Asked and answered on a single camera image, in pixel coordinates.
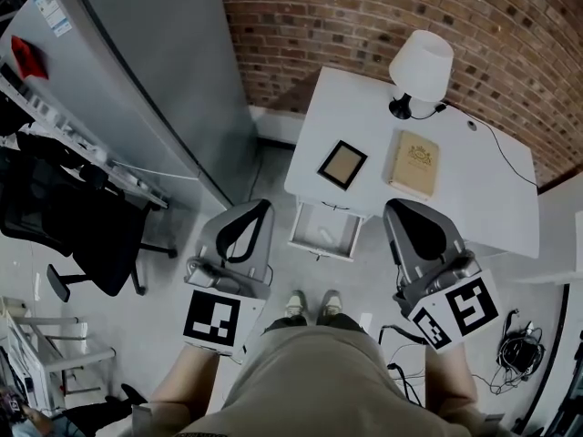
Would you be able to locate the person's dark trousers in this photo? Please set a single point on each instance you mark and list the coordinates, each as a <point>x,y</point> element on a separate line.
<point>346,321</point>

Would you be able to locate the red paper sticker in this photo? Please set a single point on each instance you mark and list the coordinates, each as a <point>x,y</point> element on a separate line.
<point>28,57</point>

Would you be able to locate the person's left shoe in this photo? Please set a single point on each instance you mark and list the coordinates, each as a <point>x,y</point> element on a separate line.
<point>296,305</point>

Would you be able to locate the person's left forearm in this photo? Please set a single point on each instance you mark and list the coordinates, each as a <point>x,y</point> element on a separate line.
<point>187,376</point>

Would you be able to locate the black picture frame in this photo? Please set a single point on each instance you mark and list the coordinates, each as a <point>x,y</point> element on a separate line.
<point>342,165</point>

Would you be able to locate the person's shoe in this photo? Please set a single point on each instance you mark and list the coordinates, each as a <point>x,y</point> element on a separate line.
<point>296,305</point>
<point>330,303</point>

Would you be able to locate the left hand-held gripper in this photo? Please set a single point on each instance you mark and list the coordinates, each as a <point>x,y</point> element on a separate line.
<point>255,248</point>

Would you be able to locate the white desk drawer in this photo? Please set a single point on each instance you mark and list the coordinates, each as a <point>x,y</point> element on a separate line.
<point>309,226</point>

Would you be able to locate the white metal stool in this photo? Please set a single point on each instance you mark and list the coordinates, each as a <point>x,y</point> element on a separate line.
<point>50,348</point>

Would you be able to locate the person's right shoe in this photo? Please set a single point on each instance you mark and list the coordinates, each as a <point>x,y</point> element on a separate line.
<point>330,303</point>

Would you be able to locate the black office chair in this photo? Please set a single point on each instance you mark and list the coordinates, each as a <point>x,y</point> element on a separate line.
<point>82,226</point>

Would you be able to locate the grey refrigerator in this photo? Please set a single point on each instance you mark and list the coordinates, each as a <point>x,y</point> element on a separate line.
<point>155,62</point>

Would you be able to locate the blue white label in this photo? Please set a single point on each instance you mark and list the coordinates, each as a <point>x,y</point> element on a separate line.
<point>51,9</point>

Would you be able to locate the person's right forearm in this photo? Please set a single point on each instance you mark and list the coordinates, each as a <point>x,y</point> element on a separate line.
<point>448,376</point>

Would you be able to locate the white shade table lamp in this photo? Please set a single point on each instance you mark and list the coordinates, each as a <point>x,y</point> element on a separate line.
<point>421,64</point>

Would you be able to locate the beige hardcover book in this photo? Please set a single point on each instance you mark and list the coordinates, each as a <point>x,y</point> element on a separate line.
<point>414,164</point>

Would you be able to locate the white desk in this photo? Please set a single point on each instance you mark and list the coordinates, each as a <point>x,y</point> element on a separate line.
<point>478,198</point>

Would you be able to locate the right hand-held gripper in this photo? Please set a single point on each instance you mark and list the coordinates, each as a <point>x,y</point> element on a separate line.
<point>410,226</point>

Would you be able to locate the person's beige shirt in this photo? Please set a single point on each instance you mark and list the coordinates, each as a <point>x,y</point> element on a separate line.
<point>319,380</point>

